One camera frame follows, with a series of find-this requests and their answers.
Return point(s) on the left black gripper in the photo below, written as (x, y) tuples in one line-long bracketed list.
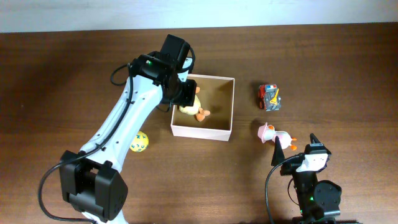
[(187, 97)]

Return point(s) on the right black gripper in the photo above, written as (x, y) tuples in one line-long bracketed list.
[(292, 168)]

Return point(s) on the yellow plush duck blue scarf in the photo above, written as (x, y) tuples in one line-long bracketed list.
[(195, 110)]

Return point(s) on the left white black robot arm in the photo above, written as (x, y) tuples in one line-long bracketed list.
[(91, 179)]

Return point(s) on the white duck toy pink hat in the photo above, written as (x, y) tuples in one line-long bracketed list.
[(267, 132)]

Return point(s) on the pink cardboard box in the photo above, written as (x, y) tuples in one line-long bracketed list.
[(217, 96)]

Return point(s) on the red grey toy truck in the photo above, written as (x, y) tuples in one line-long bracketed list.
[(269, 98)]

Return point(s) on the yellow ball with letters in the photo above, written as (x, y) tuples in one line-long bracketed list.
[(140, 142)]

